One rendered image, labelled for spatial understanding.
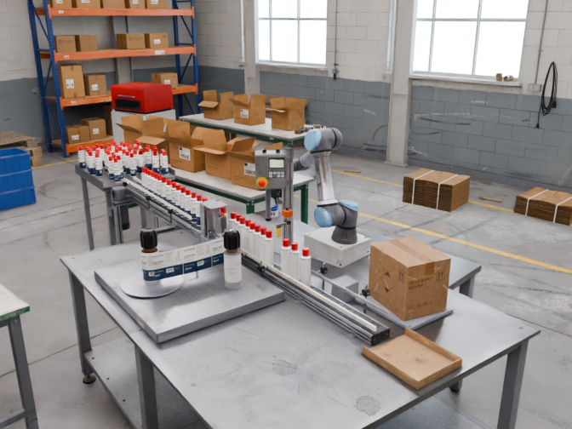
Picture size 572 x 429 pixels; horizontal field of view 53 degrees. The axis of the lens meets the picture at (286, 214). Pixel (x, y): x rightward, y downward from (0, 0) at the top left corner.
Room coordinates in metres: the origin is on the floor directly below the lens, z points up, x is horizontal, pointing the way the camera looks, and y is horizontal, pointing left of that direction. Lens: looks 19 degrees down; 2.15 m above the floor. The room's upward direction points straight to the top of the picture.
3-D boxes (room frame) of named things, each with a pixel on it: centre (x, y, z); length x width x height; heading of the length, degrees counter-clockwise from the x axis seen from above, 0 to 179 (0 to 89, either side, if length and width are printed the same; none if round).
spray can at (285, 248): (2.68, 0.00, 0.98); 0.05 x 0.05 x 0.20
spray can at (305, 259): (2.56, -0.10, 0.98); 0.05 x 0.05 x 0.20
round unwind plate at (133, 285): (2.59, 0.67, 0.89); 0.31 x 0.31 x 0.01
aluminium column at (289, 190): (2.92, -0.01, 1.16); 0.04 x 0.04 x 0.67; 36
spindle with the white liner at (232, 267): (2.57, 0.26, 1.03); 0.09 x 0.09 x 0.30
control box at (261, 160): (2.94, 0.08, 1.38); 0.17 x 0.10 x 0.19; 91
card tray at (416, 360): (2.00, -0.51, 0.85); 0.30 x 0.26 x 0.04; 36
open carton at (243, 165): (4.75, 0.25, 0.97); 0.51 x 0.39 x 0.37; 142
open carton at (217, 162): (5.06, 0.52, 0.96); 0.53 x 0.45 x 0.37; 138
